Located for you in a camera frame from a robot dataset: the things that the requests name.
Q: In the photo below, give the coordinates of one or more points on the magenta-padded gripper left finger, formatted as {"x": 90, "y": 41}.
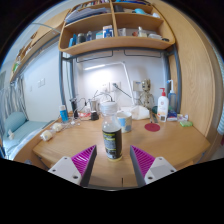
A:
{"x": 68, "y": 168}

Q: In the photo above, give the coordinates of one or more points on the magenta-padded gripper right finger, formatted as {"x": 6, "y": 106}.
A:
{"x": 156, "y": 168}

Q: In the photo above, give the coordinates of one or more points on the clear bottle with black label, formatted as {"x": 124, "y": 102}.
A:
{"x": 112, "y": 141}

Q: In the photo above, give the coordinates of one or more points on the beige round roll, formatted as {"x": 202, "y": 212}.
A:
{"x": 47, "y": 135}
{"x": 57, "y": 127}

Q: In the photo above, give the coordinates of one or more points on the flat round red coaster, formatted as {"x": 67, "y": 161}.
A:
{"x": 152, "y": 127}

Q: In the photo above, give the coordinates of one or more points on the small white square case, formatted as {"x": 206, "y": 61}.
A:
{"x": 162, "y": 118}

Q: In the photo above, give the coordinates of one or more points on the grey metal ruler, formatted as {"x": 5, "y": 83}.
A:
{"x": 154, "y": 117}

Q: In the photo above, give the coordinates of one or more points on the bed with pale blue sheet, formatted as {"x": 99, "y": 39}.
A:
{"x": 25, "y": 136}

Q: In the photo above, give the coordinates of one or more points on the blue tube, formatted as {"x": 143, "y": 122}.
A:
{"x": 63, "y": 114}

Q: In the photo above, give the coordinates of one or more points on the white mug with blue print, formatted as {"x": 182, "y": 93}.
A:
{"x": 126, "y": 123}

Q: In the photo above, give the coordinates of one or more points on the blue box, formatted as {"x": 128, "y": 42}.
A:
{"x": 172, "y": 116}

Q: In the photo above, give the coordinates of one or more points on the white tube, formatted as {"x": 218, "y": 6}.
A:
{"x": 182, "y": 117}

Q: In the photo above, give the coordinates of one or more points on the dark green jar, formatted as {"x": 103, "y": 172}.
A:
{"x": 155, "y": 110}

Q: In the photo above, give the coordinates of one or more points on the black charger block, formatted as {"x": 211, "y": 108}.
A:
{"x": 95, "y": 116}

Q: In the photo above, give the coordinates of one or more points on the black slim bottle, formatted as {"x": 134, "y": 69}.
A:
{"x": 74, "y": 108}

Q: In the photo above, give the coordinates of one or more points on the white lotion bottle, red pump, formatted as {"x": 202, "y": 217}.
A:
{"x": 163, "y": 104}

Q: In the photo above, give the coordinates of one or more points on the pale blue pillow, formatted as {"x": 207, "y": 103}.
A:
{"x": 14, "y": 122}

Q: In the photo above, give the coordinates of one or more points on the wooden tree figurine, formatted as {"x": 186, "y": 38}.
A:
{"x": 146, "y": 93}

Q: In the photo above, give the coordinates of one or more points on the striped curtain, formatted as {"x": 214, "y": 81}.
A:
{"x": 15, "y": 96}

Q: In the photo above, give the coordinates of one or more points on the white desk lamp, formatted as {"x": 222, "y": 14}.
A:
{"x": 128, "y": 78}

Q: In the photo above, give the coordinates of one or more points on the wooden shelf unit with items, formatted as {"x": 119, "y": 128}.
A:
{"x": 115, "y": 41}

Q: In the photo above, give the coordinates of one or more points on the white wall card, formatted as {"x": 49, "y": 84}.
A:
{"x": 137, "y": 85}

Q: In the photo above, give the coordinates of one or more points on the grey metal shelf frame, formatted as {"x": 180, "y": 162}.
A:
{"x": 62, "y": 83}

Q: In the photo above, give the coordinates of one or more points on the white wall sockets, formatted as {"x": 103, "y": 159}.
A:
{"x": 106, "y": 87}

